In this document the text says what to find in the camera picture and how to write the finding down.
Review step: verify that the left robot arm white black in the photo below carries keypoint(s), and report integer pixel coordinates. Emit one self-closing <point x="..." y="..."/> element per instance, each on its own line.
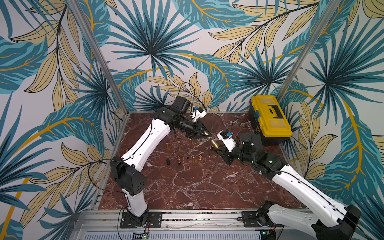
<point x="127" y="169"/>

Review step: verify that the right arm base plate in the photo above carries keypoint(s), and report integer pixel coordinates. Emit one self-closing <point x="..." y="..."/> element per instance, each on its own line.
<point x="254" y="219"/>

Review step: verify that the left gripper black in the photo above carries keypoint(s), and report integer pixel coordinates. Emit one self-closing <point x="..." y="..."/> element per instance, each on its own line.
<point x="196" y="132"/>

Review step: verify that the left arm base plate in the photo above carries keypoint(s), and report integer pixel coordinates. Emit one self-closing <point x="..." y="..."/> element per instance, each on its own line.
<point x="151" y="219"/>

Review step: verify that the yellow black toolbox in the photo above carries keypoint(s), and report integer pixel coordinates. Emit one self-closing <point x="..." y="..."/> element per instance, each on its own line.
<point x="268" y="120"/>

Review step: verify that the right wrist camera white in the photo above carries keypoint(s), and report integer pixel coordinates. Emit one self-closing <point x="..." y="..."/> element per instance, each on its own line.
<point x="227" y="138"/>

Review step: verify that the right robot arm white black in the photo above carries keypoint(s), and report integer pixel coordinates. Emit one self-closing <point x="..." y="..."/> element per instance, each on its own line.
<point x="329" y="219"/>

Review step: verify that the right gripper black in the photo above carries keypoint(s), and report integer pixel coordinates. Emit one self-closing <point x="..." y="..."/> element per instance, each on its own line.
<point x="226" y="151"/>

